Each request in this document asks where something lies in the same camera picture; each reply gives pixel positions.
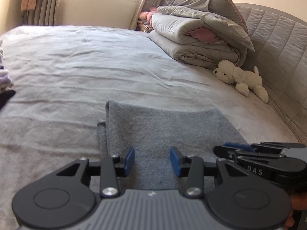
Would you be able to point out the folded grey comforter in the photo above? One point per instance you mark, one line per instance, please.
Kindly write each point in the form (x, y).
(172, 43)

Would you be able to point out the pile of folded clothes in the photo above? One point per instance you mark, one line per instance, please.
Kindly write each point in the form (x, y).
(4, 81)

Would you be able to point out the grey knitted sweater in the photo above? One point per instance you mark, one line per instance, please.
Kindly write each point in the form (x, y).
(168, 129)

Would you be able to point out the quilted grey headboard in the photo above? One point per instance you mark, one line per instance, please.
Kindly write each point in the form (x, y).
(275, 52)

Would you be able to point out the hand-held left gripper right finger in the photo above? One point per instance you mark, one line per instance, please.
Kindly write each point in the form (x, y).
(175, 161)

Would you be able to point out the heap of pink clothes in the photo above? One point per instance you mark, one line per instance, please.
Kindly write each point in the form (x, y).
(146, 19)

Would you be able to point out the white plush dog toy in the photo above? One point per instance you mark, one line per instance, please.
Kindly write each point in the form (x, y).
(237, 76)

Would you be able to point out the person's right hand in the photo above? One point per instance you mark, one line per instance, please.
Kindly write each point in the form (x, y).
(299, 202)

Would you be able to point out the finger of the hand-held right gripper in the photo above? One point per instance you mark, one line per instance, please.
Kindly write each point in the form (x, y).
(237, 145)
(225, 153)

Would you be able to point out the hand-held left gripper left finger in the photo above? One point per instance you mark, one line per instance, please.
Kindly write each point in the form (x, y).
(129, 160)

